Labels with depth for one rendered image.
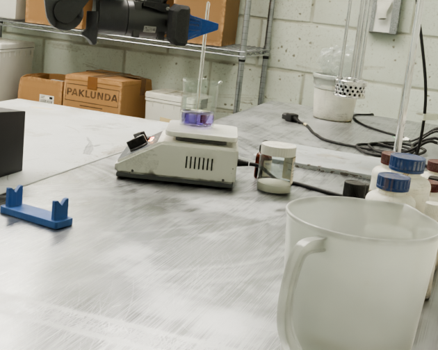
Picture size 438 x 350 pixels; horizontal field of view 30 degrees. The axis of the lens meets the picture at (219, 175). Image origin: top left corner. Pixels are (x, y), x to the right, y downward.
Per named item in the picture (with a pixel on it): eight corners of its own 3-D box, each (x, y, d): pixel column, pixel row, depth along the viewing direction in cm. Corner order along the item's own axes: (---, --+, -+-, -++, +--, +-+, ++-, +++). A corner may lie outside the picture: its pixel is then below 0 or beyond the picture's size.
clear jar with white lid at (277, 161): (261, 194, 133) (266, 146, 132) (252, 185, 139) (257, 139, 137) (295, 196, 135) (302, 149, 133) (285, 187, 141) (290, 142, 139)
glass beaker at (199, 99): (181, 130, 136) (186, 80, 134) (174, 123, 142) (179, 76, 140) (222, 133, 138) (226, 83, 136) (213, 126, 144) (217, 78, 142)
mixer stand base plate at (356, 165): (251, 159, 161) (252, 154, 161) (276, 145, 180) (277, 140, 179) (402, 185, 152) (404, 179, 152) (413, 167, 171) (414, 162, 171)
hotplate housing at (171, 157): (113, 178, 134) (117, 130, 132) (123, 162, 147) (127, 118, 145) (247, 192, 134) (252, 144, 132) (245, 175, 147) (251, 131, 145)
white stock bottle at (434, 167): (406, 221, 126) (416, 159, 124) (419, 216, 130) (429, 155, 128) (440, 230, 123) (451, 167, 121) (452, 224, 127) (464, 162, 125)
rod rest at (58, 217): (-2, 212, 108) (0, 186, 107) (17, 208, 111) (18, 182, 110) (55, 230, 103) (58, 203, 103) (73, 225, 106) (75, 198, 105)
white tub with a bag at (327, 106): (334, 123, 221) (345, 45, 217) (297, 114, 232) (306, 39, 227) (367, 122, 231) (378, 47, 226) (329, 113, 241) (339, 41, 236)
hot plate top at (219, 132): (164, 135, 133) (165, 130, 132) (169, 123, 144) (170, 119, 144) (237, 143, 133) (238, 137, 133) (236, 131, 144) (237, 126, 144)
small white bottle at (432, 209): (411, 270, 103) (421, 204, 101) (409, 262, 106) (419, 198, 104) (438, 274, 102) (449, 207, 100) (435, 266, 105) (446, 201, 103)
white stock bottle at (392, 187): (357, 265, 102) (370, 177, 100) (355, 251, 108) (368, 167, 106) (408, 272, 101) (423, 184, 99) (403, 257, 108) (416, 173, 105)
